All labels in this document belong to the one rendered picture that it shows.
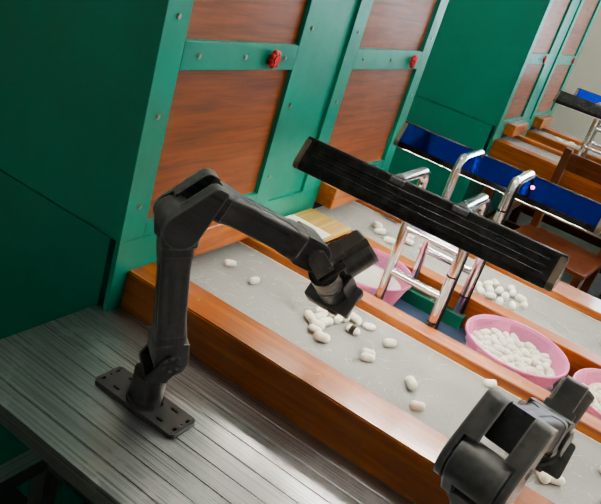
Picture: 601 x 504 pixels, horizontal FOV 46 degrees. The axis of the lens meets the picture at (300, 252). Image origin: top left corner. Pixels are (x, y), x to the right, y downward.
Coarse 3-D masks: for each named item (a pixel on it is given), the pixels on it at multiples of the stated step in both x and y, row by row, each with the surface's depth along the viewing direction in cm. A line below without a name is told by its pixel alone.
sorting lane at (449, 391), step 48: (240, 288) 166; (288, 288) 173; (288, 336) 153; (336, 336) 158; (384, 336) 165; (384, 384) 146; (432, 384) 152; (480, 384) 158; (576, 432) 151; (528, 480) 131; (576, 480) 136
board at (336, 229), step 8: (304, 216) 208; (312, 216) 210; (320, 216) 212; (312, 224) 204; (320, 224) 206; (328, 224) 208; (336, 224) 210; (328, 232) 202; (336, 232) 204; (344, 232) 207; (328, 240) 199
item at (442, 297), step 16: (400, 176) 151; (416, 176) 156; (464, 208) 144; (480, 208) 158; (400, 240) 170; (432, 240) 166; (464, 256) 163; (384, 272) 175; (400, 272) 173; (448, 272) 166; (384, 288) 176; (416, 288) 172; (432, 288) 170; (448, 288) 167; (432, 320) 171
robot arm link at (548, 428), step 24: (480, 408) 85; (504, 408) 85; (528, 408) 90; (456, 432) 84; (480, 432) 83; (504, 432) 86; (528, 432) 82; (552, 432) 82; (528, 456) 81; (552, 456) 102
